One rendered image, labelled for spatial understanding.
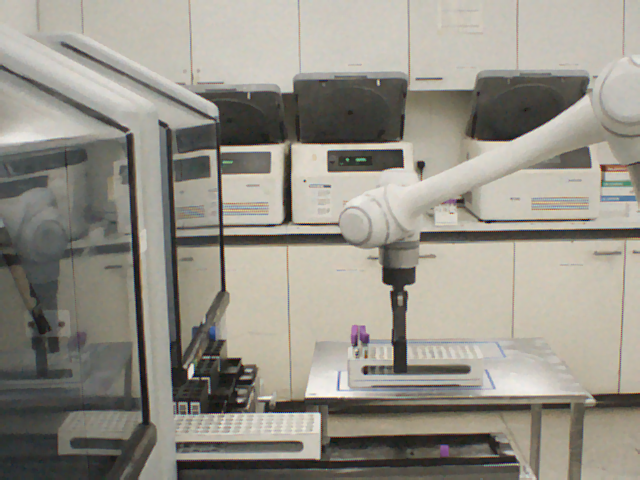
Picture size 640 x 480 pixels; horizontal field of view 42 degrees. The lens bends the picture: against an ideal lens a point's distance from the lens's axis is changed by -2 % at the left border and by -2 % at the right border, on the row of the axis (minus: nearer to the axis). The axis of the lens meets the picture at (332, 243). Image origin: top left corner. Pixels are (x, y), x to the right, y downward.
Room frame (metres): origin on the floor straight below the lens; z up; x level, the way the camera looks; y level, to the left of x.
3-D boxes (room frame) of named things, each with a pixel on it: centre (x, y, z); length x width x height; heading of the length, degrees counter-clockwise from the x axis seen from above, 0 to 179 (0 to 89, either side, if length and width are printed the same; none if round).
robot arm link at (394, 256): (1.81, -0.14, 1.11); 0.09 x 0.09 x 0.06
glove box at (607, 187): (4.19, -1.46, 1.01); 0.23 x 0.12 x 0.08; 89
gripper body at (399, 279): (1.81, -0.14, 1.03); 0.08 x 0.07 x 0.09; 178
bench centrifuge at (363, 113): (4.04, -0.10, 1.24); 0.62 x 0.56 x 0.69; 0
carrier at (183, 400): (1.59, 0.29, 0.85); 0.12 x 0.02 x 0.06; 0
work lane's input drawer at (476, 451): (1.44, 0.00, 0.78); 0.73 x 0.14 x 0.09; 90
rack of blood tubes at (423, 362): (1.81, -0.18, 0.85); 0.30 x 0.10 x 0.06; 88
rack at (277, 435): (1.44, 0.18, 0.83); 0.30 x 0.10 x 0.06; 90
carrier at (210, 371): (1.75, 0.27, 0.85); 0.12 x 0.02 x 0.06; 179
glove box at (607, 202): (4.19, -1.44, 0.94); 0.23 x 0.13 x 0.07; 94
